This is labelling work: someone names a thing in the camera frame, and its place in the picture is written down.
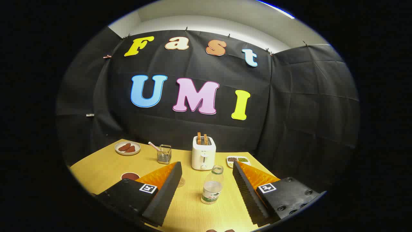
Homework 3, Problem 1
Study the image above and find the clear plastic juice bottle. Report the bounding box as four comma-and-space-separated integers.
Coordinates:
201, 165, 224, 205

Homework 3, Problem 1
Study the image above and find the white divided dish with beans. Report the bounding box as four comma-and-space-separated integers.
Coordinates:
226, 156, 251, 169

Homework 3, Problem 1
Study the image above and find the metal wire basket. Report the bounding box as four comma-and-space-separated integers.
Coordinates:
157, 145, 172, 165

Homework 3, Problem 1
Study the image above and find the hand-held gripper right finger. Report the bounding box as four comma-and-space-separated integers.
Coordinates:
232, 160, 327, 227

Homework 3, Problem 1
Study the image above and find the black backdrop cloth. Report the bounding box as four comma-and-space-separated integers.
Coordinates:
55, 27, 360, 194

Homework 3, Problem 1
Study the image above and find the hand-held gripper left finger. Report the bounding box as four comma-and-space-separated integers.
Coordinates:
95, 161, 183, 227

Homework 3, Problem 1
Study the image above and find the white round plate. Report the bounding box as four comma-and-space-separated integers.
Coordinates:
115, 141, 141, 156

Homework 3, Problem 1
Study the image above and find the white toaster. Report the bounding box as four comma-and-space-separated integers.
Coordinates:
192, 135, 216, 170

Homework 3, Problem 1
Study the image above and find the wooden table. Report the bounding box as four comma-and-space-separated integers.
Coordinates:
69, 139, 281, 232

